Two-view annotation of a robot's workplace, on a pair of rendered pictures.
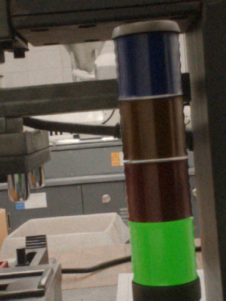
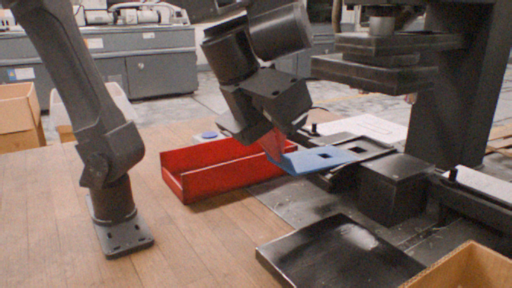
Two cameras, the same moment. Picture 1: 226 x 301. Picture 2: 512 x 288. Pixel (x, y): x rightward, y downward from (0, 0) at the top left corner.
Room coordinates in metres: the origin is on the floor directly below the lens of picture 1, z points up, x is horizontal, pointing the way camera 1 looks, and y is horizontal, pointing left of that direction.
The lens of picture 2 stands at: (0.25, 0.59, 1.22)
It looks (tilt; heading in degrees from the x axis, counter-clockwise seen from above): 22 degrees down; 326
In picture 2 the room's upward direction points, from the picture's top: straight up
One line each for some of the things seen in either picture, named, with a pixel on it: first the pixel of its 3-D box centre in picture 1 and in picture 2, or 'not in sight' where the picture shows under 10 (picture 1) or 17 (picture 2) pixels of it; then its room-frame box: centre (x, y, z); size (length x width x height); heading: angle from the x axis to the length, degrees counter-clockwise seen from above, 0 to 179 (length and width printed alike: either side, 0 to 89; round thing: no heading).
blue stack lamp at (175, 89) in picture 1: (148, 67); not in sight; (0.35, -0.03, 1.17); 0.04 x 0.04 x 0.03
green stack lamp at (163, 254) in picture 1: (162, 248); not in sight; (0.35, -0.03, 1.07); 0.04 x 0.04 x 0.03
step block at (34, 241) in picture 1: (36, 270); not in sight; (0.85, 0.12, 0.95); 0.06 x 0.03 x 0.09; 179
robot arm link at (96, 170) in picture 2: not in sight; (111, 161); (0.77, 0.51, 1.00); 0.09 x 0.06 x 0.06; 132
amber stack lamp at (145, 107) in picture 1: (152, 128); not in sight; (0.35, -0.03, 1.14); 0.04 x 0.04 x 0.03
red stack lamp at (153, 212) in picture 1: (157, 188); not in sight; (0.35, -0.03, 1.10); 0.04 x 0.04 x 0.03
